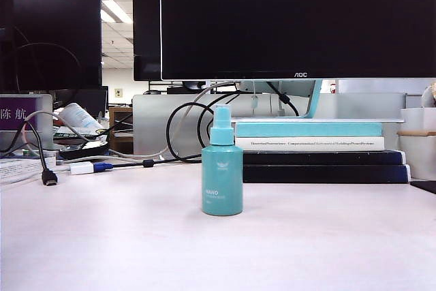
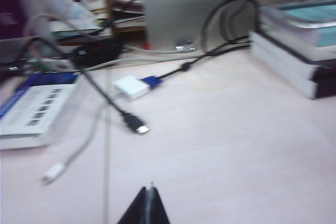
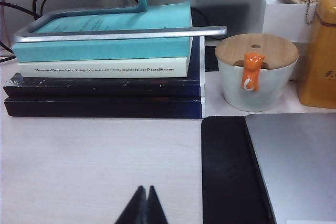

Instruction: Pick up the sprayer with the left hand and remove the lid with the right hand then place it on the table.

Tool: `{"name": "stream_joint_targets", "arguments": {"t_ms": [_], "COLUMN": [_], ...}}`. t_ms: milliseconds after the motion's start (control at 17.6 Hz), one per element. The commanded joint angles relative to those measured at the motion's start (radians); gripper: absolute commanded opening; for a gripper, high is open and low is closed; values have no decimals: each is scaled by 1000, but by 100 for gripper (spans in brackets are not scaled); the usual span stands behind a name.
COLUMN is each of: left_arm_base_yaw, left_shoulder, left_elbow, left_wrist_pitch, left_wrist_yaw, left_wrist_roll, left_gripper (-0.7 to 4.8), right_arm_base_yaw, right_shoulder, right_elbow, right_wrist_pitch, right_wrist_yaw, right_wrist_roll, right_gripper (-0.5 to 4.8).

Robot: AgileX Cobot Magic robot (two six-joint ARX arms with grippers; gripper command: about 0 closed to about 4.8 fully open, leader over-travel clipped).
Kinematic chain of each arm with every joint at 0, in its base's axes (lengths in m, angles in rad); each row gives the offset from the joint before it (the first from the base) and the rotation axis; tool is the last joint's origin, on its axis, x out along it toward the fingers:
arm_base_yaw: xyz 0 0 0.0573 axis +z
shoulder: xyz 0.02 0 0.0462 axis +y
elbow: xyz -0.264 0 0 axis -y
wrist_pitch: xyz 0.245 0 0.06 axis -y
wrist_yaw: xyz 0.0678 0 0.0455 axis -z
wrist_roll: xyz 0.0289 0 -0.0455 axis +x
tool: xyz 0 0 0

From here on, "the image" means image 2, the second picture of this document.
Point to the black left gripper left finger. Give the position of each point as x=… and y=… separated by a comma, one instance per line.
x=136, y=212

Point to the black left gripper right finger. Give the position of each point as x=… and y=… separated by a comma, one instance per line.
x=158, y=212

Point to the white video adapter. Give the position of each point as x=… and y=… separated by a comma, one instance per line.
x=130, y=87

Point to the black flat device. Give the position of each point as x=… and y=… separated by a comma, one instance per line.
x=102, y=51

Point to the small green circuit board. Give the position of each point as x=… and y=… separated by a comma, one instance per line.
x=47, y=65

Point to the black hardcover book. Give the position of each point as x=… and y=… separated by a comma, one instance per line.
x=288, y=82
x=278, y=53

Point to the flat printed booklet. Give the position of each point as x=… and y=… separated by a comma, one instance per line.
x=76, y=26

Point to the brown wooden shelf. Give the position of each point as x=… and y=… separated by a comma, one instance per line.
x=107, y=11

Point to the white blue printed package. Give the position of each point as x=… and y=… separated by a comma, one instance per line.
x=65, y=3

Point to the teal spine book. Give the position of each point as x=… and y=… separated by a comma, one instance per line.
x=288, y=30

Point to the white spine book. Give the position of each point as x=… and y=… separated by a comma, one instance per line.
x=323, y=54

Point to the purple name sign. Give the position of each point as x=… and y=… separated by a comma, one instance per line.
x=11, y=16

